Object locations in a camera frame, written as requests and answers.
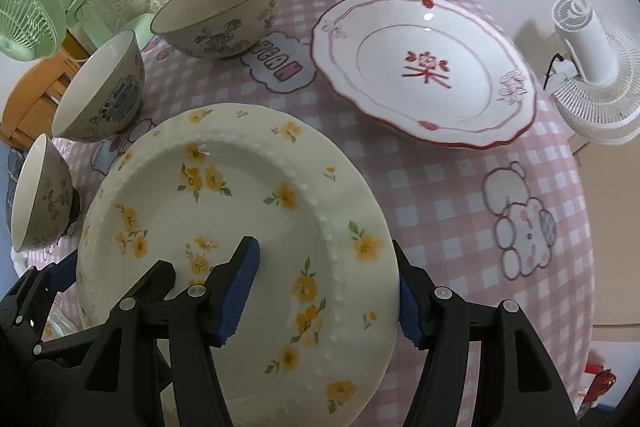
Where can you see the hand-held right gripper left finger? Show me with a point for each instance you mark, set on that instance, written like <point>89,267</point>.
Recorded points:
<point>240,292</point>

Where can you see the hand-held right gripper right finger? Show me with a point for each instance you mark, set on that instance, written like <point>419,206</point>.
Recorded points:
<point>410,302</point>

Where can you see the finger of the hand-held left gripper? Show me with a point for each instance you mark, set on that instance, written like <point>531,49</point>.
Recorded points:
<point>62,269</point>
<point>30,337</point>

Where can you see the yellow floral plate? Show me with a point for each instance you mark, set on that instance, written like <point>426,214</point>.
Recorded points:
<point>260,217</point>

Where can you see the medium floral bowl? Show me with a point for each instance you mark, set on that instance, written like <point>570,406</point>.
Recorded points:
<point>95,82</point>

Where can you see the small floral bowl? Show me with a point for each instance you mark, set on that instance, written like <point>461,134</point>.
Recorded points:
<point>40,192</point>

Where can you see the blue plaid blanket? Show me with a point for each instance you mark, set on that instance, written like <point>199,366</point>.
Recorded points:
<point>6,187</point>

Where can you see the pink checked tablecloth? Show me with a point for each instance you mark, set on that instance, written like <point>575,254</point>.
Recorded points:
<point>450,207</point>

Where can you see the wooden furniture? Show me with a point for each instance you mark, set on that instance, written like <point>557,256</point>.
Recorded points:
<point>30,92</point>

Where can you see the red object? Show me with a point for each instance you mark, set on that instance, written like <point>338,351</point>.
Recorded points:
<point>602,387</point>

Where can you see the red rimmed white plate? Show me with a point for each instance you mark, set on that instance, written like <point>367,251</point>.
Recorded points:
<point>390,57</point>

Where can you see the large floral bowl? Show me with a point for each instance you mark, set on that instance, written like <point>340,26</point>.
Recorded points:
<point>215,7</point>

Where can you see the white desk fan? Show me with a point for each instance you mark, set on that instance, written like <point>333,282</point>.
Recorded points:
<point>595,57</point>

